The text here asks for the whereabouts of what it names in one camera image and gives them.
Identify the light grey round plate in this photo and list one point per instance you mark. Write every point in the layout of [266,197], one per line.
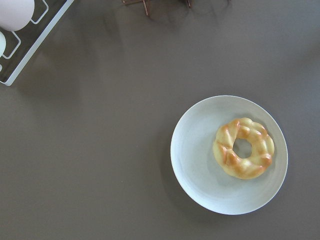
[199,174]

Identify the glazed twisted ring donut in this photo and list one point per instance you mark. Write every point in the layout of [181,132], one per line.
[243,148]

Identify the white cup rack tray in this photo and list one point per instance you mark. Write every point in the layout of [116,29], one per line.
[23,43]

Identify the pale green upturned cup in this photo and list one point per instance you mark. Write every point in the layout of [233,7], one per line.
[2,43]

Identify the pink upturned cup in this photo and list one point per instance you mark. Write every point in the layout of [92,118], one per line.
[15,14]

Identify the copper wire bottle rack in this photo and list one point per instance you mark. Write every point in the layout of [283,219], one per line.
[146,5]

